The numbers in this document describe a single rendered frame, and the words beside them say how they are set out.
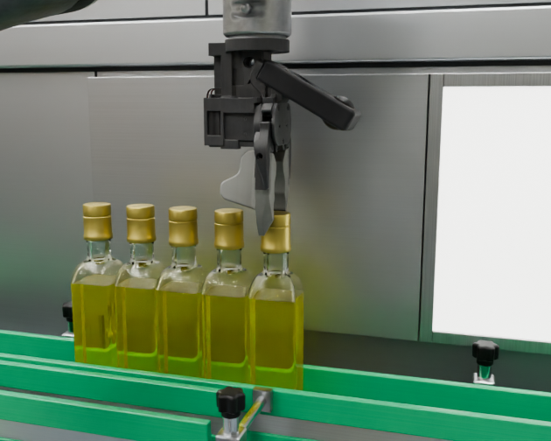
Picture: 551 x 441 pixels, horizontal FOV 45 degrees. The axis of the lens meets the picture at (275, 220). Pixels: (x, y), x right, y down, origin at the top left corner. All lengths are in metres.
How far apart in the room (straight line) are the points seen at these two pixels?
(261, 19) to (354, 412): 0.43
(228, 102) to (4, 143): 0.48
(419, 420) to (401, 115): 0.36
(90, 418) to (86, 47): 0.51
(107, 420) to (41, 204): 0.43
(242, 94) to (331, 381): 0.36
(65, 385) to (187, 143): 0.35
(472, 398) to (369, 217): 0.25
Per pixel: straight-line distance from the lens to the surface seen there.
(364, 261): 0.87
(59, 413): 0.79
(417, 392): 0.82
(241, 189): 0.73
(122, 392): 0.83
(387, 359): 0.94
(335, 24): 0.87
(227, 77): 0.75
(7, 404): 0.83
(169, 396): 0.80
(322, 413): 0.77
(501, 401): 0.82
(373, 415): 0.76
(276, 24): 0.73
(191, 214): 0.79
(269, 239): 0.75
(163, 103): 0.93
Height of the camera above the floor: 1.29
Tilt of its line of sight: 10 degrees down
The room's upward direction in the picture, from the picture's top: straight up
